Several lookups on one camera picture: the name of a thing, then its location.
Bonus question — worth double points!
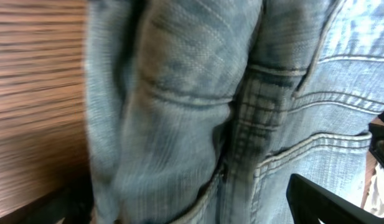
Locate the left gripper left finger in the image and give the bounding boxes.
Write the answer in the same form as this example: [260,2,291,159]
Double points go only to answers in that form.
[17,180,95,224]

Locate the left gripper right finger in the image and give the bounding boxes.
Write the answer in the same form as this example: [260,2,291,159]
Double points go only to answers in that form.
[286,174,384,224]

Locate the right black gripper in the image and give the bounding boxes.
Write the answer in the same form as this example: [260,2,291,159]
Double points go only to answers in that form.
[369,112,384,168]

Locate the light blue denim shorts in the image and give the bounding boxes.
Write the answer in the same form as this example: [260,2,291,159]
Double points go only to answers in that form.
[85,0,384,224]

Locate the white garment with black tag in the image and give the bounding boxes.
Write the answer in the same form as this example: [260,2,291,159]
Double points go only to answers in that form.
[363,164,384,218]

